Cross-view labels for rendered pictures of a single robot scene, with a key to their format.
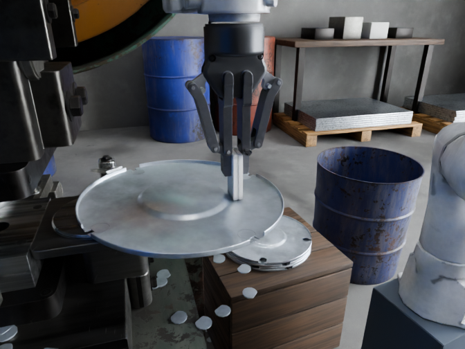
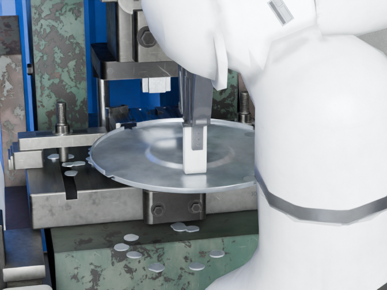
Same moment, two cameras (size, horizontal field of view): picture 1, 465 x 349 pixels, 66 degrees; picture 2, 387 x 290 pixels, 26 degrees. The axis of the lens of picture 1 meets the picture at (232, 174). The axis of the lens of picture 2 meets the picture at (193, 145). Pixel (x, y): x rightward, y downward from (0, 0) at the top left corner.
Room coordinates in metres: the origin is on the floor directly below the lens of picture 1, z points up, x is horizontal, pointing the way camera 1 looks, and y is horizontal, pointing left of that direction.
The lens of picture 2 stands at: (0.53, -1.09, 1.18)
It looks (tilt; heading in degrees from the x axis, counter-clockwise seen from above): 18 degrees down; 93
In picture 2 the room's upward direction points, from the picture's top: straight up
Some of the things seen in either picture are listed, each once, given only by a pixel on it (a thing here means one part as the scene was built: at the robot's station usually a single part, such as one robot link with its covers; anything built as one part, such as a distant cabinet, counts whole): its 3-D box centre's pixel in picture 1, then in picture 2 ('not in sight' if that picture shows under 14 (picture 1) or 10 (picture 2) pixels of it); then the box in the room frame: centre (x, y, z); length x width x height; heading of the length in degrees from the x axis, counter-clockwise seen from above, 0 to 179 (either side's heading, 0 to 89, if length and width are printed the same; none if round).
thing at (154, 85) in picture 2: not in sight; (155, 80); (0.39, 0.29, 0.84); 0.05 x 0.03 x 0.04; 16
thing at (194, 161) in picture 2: (237, 174); (195, 148); (0.48, -0.01, 0.82); 0.03 x 0.01 x 0.07; 16
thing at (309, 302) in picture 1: (263, 285); not in sight; (0.98, -0.11, 0.18); 0.40 x 0.38 x 0.35; 112
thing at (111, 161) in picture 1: (109, 180); not in sight; (0.59, 0.22, 0.75); 0.03 x 0.03 x 0.10; 16
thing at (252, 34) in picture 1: (234, 60); not in sight; (0.47, 0.00, 0.97); 0.08 x 0.07 x 0.09; 106
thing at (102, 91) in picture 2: not in sight; (102, 92); (0.29, 0.34, 0.81); 0.02 x 0.02 x 0.14
